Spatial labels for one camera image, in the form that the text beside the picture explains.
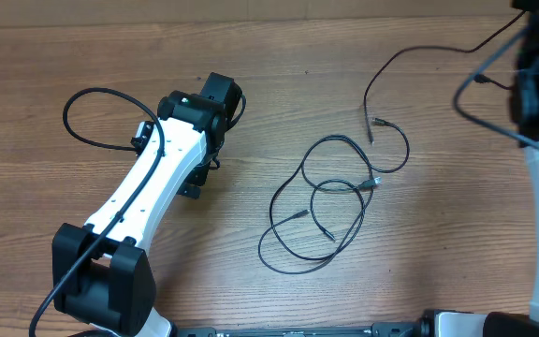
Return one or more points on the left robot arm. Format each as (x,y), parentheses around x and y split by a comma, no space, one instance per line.
(101,271)

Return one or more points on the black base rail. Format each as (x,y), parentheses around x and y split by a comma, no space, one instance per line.
(297,331)

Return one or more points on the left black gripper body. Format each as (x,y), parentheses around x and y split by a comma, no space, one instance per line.
(200,175)

